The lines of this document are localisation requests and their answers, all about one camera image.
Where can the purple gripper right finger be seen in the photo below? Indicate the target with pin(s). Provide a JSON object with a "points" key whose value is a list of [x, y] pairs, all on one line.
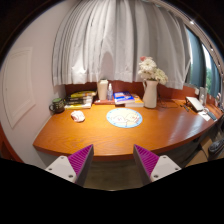
{"points": [[151, 166]]}

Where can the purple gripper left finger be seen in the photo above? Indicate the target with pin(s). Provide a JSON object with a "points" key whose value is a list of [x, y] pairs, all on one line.
{"points": [[73, 168]]}

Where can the white computer mouse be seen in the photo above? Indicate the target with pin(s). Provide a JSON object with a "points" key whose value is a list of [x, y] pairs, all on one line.
{"points": [[78, 116]]}

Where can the round light blue mouse pad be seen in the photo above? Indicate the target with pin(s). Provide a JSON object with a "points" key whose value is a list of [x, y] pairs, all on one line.
{"points": [[124, 118]]}

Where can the dark green mug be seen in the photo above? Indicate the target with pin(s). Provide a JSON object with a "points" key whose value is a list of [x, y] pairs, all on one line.
{"points": [[57, 105]]}

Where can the yellow white book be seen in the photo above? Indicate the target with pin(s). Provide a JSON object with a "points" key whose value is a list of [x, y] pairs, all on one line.
{"points": [[136, 103]]}

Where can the stack of dark books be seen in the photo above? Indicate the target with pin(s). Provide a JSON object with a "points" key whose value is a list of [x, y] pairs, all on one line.
{"points": [[79, 100]]}

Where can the blue book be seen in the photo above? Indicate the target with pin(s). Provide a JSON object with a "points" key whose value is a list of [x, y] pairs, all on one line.
{"points": [[123, 98]]}

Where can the black office chair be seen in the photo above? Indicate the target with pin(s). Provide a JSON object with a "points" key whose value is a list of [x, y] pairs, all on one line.
{"points": [[216, 146]]}

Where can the clear sanitizer bottle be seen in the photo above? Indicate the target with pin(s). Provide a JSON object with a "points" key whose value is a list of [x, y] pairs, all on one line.
{"points": [[110, 92]]}

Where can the white ceramic jug vase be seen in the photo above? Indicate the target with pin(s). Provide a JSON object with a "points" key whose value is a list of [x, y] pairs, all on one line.
{"points": [[150, 94]]}

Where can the white box device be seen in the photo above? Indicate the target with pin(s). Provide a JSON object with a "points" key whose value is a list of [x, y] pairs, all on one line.
{"points": [[195, 103]]}

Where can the dark remote control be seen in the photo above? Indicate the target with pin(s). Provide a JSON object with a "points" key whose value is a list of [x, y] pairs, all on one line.
{"points": [[212, 115]]}

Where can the white cylindrical container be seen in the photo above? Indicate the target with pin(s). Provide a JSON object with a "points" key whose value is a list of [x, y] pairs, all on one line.
{"points": [[102, 89]]}

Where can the white and pink flowers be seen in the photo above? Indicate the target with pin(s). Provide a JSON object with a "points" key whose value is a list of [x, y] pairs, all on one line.
{"points": [[148, 70]]}

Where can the white curtain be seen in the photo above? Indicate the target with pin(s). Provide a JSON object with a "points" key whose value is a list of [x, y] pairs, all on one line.
{"points": [[105, 39]]}

